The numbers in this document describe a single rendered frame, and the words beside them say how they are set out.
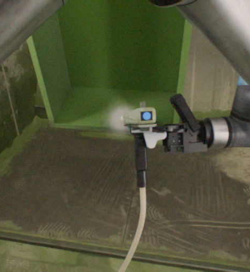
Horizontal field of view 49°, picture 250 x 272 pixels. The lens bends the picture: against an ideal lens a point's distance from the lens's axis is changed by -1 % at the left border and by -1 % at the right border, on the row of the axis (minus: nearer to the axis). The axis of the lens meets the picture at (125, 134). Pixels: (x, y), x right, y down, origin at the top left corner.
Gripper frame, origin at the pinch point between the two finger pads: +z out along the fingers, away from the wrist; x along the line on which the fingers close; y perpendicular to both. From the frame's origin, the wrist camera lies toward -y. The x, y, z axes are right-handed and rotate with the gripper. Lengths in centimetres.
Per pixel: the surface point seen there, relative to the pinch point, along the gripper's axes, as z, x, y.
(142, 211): -1.1, -0.6, 23.0
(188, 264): -26, 36, 60
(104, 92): 4, 79, -19
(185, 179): -42, 82, 33
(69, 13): 20, 58, -54
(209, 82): -75, 119, -30
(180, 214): -31, 59, 46
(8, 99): 66, 116, -21
